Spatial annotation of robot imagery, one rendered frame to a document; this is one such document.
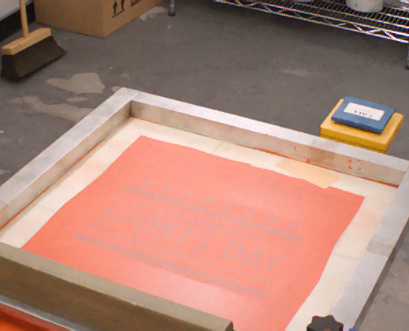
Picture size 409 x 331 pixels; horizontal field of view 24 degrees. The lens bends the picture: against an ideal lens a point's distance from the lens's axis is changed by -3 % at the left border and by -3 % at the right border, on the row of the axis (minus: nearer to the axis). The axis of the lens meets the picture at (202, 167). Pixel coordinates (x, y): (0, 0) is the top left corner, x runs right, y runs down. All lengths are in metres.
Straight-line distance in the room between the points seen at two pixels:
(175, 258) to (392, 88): 2.91
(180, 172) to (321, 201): 0.24
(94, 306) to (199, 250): 0.28
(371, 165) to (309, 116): 2.29
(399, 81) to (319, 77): 0.36
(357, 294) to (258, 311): 0.14
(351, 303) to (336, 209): 0.29
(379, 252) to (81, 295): 0.45
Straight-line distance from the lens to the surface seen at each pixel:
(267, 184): 1.58
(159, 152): 1.65
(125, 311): 1.16
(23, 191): 1.49
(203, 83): 4.08
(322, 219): 1.51
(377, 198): 1.58
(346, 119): 1.77
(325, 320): 1.14
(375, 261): 1.37
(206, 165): 1.61
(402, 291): 2.99
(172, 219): 1.48
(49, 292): 1.21
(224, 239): 1.44
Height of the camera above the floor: 1.78
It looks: 31 degrees down
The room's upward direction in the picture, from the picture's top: 3 degrees clockwise
